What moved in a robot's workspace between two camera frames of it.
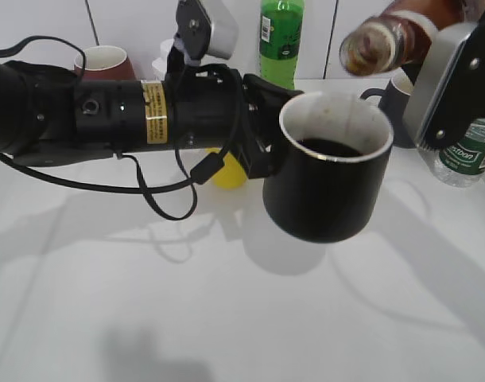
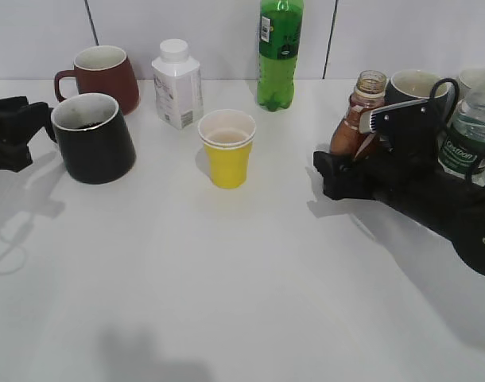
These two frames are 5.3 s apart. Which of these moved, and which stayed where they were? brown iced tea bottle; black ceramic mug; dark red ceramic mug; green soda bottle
Moved: brown iced tea bottle; black ceramic mug
Stayed: dark red ceramic mug; green soda bottle
